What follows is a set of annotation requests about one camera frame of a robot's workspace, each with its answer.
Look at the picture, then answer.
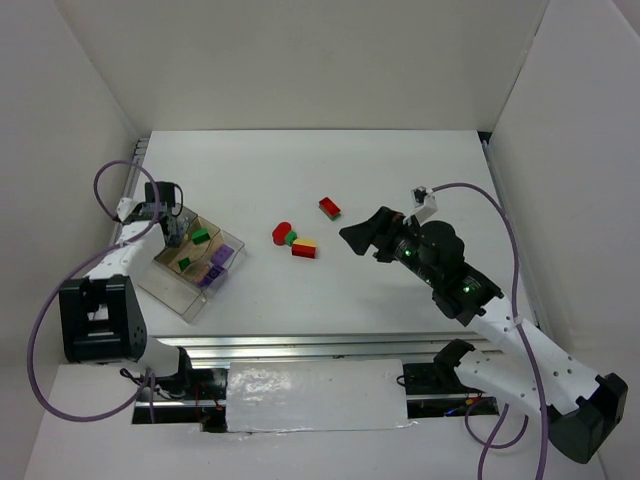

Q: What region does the purple rounded lego brick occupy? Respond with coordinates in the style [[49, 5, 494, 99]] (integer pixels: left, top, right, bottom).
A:
[[211, 244, 235, 266]]

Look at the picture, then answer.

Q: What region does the yellow rounded lego brick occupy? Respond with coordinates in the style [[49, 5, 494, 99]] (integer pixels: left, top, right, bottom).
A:
[[292, 238, 317, 249]]

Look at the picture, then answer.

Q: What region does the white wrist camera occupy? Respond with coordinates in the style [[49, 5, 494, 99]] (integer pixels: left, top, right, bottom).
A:
[[116, 197, 150, 226], [404, 186, 438, 225]]

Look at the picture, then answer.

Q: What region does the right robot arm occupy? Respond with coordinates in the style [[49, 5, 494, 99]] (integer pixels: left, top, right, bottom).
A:
[[339, 207, 628, 464]]

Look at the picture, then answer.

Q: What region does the purple butterfly lego piece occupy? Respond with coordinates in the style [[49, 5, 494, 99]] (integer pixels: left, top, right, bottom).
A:
[[194, 265, 212, 289]]

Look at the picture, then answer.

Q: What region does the long clear plastic container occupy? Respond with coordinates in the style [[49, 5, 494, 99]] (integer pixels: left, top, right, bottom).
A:
[[138, 261, 208, 323]]

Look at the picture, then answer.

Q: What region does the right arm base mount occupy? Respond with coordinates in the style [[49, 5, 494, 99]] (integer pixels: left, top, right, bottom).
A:
[[396, 340, 498, 419]]

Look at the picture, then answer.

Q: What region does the red flat lego brick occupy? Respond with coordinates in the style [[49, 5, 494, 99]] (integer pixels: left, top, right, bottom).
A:
[[318, 197, 341, 211]]

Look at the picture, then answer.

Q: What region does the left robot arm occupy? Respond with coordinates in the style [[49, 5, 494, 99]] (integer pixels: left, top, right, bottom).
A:
[[58, 181, 193, 398]]

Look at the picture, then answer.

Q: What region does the red rounded lego brick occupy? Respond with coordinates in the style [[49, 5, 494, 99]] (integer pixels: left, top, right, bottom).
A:
[[272, 221, 292, 246]]

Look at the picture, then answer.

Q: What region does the aluminium front rail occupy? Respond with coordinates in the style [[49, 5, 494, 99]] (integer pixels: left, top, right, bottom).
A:
[[158, 332, 498, 365]]

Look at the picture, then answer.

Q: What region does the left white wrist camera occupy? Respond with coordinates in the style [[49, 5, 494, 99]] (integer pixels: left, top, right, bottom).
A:
[[116, 197, 150, 226]]

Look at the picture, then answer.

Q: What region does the small green lego brick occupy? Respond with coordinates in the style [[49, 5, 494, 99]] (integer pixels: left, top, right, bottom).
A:
[[285, 230, 298, 247]]

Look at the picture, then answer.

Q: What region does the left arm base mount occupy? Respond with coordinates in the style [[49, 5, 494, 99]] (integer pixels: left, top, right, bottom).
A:
[[131, 368, 229, 433]]

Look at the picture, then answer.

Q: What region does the amber plastic container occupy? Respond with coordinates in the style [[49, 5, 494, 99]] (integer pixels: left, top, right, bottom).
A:
[[158, 216, 221, 282]]

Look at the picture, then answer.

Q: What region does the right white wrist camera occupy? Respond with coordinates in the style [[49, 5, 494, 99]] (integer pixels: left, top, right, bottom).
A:
[[404, 186, 438, 225]]

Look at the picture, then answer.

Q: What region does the small purple square lego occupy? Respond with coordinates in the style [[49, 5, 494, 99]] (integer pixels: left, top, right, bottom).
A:
[[203, 264, 227, 284]]

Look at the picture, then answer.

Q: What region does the green long lego brick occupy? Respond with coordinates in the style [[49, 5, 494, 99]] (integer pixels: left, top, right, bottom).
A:
[[191, 228, 211, 245]]

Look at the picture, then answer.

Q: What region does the white foam board cover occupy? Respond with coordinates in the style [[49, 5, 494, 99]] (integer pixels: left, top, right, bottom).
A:
[[226, 359, 409, 433]]

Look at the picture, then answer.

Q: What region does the small green lego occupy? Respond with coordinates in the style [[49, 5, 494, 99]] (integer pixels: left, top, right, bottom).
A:
[[177, 257, 192, 272]]

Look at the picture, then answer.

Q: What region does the small clear plastic container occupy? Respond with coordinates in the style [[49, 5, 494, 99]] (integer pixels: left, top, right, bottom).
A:
[[194, 230, 246, 297]]

